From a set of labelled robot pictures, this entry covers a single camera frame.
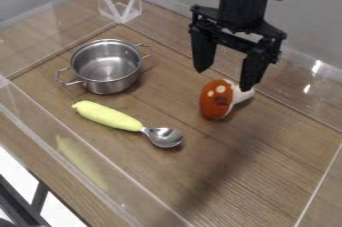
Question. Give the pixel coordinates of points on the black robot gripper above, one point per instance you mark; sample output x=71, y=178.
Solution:
x=235, y=24

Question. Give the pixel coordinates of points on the red and white toy mushroom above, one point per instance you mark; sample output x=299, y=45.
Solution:
x=219, y=96

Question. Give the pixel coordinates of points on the silver metal pot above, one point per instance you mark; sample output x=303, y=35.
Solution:
x=104, y=65

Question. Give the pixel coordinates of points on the spoon with yellow handle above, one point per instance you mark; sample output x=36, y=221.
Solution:
x=161, y=137

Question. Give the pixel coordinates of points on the black metal table frame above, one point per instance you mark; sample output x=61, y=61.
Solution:
x=23, y=214

